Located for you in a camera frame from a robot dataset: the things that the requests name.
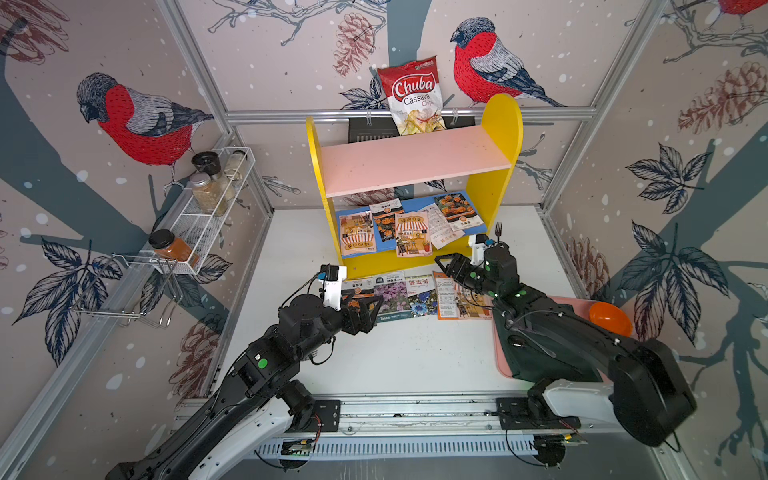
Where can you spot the pink shop seed bag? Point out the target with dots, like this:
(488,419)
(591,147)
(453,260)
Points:
(412,235)

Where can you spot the beige spice jar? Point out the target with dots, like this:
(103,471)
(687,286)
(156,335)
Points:
(208,195)

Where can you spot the purple flower seed bag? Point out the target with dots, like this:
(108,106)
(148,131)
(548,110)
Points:
(395,305)

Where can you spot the marigold seed bag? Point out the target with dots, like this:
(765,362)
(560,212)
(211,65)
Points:
(355,290)
(458,211)
(384,214)

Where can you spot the blue flower seed bag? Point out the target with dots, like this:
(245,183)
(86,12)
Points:
(421,295)

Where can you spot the yellow wooden shelf unit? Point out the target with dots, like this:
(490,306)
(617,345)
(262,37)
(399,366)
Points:
(485,155)

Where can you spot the pink tray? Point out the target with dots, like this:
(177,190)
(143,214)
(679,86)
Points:
(501,354)

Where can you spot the orange back-side seed bag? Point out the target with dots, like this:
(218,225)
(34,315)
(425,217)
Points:
(446,292)

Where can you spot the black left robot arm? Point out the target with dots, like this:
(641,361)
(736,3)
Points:
(259,396)

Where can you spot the white text seed bag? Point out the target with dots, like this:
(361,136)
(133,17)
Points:
(440,231)

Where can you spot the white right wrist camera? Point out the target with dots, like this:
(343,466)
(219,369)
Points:
(478,244)

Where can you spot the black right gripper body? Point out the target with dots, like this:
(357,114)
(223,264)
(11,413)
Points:
(473,278)

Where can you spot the red Chuba chips bag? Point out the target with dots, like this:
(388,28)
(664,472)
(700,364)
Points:
(414,96)

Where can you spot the large shop seed bag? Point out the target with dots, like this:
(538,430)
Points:
(357,234)

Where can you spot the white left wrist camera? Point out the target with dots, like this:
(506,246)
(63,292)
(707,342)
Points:
(332,278)

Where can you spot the orange bowl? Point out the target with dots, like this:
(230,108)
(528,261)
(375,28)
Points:
(611,318)

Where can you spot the black metal bracket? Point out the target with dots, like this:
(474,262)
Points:
(363,129)

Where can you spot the white wire spice rack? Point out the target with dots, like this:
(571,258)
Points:
(202,231)

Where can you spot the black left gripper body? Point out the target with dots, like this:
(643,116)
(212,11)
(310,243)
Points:
(352,324)

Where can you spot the orange spice jar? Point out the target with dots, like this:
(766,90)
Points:
(168,245)

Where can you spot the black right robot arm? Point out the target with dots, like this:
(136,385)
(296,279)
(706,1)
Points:
(644,392)

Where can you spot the shop picture seed bag top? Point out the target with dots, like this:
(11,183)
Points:
(471,305)

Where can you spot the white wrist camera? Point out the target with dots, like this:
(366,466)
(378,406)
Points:
(478,244)
(332,278)

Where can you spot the black lid spice jar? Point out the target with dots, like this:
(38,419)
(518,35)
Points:
(209,162)

